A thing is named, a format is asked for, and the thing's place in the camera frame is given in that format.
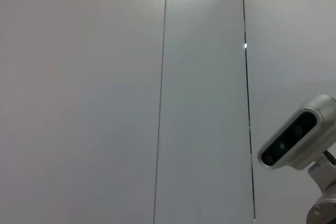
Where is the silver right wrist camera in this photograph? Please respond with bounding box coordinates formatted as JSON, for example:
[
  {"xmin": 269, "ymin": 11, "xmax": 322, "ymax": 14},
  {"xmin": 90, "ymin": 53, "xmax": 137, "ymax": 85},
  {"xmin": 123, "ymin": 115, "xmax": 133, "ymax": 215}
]
[{"xmin": 258, "ymin": 94, "xmax": 336, "ymax": 201}]

